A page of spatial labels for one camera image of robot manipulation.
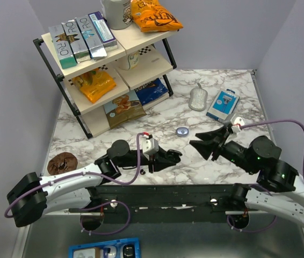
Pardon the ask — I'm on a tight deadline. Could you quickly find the orange snack bag middle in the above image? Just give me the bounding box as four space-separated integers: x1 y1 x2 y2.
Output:
71 68 117 103

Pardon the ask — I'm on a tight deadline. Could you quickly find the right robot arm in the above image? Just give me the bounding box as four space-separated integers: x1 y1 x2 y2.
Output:
190 125 304 228

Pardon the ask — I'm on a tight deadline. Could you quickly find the silver brown toothpaste box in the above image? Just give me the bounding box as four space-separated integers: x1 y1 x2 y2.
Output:
62 20 91 63

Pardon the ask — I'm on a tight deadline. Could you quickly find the grey printed mug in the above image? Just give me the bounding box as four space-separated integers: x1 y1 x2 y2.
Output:
100 0 132 30

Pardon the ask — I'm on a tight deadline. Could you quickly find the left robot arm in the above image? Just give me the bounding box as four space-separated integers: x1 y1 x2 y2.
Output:
4 138 182 227

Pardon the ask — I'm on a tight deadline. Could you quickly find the blue chips bag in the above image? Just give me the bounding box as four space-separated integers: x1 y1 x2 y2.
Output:
134 78 168 106

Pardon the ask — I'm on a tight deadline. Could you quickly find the black mounting rail base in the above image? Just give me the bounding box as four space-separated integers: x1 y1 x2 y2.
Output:
85 183 247 224

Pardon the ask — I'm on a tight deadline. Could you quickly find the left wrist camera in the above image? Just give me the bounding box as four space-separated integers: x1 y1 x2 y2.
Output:
142 138 159 156

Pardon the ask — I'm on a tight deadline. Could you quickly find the blue tray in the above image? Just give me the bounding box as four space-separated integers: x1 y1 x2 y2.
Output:
68 238 141 258

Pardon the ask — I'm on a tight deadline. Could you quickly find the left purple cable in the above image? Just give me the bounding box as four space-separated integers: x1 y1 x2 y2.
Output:
4 132 153 236

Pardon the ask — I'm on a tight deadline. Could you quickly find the purple cable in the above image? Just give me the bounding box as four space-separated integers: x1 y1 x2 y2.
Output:
227 119 304 234
4 132 153 236

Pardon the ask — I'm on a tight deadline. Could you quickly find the brown snack bag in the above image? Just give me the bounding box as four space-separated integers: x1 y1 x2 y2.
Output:
104 90 146 129

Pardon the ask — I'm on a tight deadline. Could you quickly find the teal silver toothpaste box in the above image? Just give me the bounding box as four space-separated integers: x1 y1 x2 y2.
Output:
48 24 77 69

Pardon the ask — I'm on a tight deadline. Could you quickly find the purple white box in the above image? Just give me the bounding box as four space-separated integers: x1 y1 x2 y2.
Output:
88 11 118 52

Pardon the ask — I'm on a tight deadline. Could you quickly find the three tier shelf rack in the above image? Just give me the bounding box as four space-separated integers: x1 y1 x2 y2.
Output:
33 25 177 139

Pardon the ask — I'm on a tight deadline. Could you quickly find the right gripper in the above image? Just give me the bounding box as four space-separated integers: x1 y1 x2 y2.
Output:
188 124 257 174

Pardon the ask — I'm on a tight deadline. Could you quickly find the silver blue toothpaste box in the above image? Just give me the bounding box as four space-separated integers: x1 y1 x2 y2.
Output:
76 16 107 60

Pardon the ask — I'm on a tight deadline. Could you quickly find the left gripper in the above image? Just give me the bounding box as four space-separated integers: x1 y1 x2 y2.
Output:
117 145 176 175

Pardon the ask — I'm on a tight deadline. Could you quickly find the white cup middle shelf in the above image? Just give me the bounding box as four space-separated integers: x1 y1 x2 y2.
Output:
118 51 139 70

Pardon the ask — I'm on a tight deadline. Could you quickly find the lavender earbud charging case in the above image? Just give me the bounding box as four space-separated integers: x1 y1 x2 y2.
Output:
176 127 189 137

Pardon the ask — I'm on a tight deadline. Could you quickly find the blue razor package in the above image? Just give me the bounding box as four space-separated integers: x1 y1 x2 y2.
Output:
206 89 240 124

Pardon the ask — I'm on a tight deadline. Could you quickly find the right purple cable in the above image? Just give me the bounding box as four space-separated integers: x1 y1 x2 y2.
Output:
227 119 304 234

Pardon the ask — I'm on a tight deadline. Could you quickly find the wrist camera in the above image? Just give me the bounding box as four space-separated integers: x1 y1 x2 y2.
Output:
224 113 245 134
142 138 159 156

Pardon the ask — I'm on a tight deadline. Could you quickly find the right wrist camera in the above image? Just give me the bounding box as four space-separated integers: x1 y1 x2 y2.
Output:
224 113 245 134

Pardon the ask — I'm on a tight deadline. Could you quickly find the orange chips bag top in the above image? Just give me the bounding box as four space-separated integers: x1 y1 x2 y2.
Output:
131 0 183 32

